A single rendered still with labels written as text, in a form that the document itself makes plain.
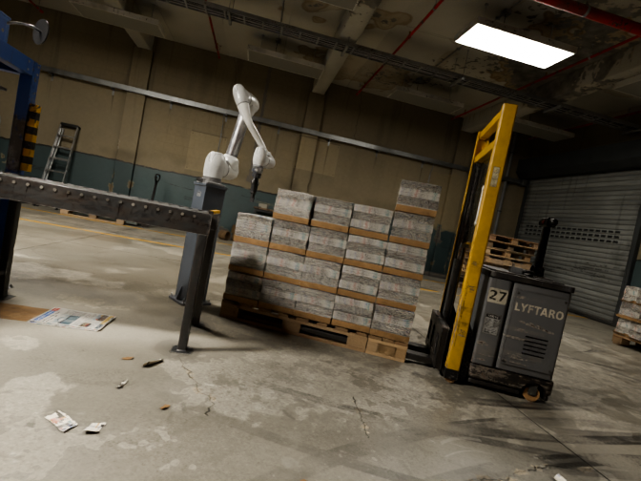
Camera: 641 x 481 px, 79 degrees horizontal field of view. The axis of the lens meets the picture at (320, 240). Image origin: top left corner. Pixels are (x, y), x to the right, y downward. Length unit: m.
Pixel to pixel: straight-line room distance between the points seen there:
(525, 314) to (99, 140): 9.26
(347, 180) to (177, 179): 4.06
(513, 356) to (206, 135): 8.31
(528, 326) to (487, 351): 0.30
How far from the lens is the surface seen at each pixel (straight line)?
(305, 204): 2.92
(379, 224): 2.86
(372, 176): 10.08
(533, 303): 2.89
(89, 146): 10.37
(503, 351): 2.91
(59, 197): 2.49
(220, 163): 3.36
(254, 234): 3.03
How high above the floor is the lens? 0.89
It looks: 3 degrees down
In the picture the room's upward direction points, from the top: 11 degrees clockwise
